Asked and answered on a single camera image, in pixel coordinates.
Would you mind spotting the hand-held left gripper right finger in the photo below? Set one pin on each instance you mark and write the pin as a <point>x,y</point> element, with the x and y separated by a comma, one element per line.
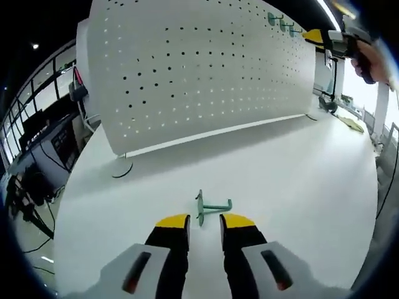
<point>246,258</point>

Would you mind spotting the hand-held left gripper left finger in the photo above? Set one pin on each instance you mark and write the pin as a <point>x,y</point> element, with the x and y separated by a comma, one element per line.
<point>168,258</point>

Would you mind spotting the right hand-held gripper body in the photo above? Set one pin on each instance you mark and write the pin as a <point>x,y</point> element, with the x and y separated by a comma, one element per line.
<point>358,34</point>

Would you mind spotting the white perforated mounting plate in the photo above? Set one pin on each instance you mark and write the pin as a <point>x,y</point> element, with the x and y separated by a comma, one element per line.
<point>202,78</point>

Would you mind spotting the person's right hand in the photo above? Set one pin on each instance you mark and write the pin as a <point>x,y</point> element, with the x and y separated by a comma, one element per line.
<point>375,62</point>

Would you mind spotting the black curved device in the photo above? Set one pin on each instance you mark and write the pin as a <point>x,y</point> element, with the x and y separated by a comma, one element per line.
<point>327,104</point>

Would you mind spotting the yellowish cloth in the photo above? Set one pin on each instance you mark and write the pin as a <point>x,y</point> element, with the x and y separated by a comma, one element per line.
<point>350,123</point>

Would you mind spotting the black floor stand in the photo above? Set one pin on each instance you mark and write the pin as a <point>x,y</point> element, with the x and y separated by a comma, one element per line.
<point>29,199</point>

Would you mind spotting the dark workbench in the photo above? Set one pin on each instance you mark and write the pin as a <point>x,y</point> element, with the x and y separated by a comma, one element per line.
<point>59,140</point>

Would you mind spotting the black computer monitor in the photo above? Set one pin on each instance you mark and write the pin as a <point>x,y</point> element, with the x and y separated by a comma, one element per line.
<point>37,127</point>

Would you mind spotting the grey power adapter box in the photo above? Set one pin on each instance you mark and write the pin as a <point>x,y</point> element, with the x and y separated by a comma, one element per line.
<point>78,92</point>

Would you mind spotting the black camera stand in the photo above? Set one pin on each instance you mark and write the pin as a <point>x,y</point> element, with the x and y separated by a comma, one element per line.
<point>334,74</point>

